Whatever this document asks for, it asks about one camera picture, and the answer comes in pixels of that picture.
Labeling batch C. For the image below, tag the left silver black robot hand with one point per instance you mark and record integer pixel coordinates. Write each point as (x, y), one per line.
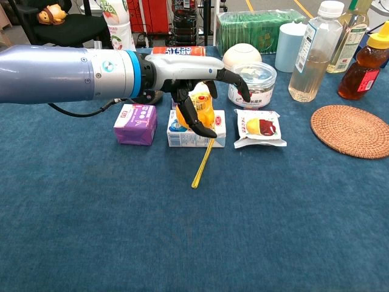
(182, 68)

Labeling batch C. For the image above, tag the yellow plastic toy with strap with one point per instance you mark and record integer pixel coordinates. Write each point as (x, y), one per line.
(204, 110)

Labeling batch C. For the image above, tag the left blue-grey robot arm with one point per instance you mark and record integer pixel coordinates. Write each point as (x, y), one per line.
(60, 73)

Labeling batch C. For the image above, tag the orange Arctic Ocean can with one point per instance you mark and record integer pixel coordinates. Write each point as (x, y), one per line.
(194, 51)

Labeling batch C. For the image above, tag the dark tea bottle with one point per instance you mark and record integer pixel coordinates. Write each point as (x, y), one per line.
(185, 30)

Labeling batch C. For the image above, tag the black tripod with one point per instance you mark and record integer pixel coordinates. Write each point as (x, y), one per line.
(207, 24)

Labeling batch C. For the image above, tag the upturned beige bowl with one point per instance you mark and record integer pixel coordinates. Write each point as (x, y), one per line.
(241, 53)

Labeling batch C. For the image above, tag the red cabinet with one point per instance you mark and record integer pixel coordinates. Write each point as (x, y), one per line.
(152, 15)

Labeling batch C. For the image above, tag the white blue milk carton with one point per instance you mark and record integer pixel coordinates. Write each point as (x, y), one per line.
(182, 138)

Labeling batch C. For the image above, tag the purple white tissue pack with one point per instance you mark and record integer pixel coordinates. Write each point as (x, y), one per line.
(135, 124)

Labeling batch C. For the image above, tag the clear box of green packets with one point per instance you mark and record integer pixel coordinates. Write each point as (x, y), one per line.
(249, 33)

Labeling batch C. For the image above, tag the white drink bottle yellow cap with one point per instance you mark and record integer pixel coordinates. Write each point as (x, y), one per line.
(118, 24)

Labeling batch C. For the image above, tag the white lidded plastic jar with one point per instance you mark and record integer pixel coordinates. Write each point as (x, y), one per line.
(263, 91)

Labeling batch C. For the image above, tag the white snack packet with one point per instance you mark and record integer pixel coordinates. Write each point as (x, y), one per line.
(259, 127)

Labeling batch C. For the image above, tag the light blue plastic cup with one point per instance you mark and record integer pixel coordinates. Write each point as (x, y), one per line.
(287, 48)

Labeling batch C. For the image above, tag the black office chair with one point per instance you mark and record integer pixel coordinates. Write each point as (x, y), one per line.
(70, 30)

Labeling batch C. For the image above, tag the clear bottle white cap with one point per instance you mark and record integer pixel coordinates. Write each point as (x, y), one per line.
(313, 61)

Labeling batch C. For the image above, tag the orange plush toy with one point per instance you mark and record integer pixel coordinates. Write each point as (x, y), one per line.
(51, 13)

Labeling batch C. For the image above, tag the blue table mat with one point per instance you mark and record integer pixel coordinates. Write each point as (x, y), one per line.
(152, 228)

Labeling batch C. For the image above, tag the yellow oil bottle white cap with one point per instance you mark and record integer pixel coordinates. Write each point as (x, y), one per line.
(352, 39)

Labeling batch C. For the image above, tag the honey bottle yellow cap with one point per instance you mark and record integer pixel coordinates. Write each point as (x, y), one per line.
(361, 76)

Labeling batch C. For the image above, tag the round woven rattan coaster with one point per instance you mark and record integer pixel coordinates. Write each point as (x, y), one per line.
(352, 130)

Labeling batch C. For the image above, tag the light wooden furniture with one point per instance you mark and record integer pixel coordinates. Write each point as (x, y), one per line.
(4, 18)

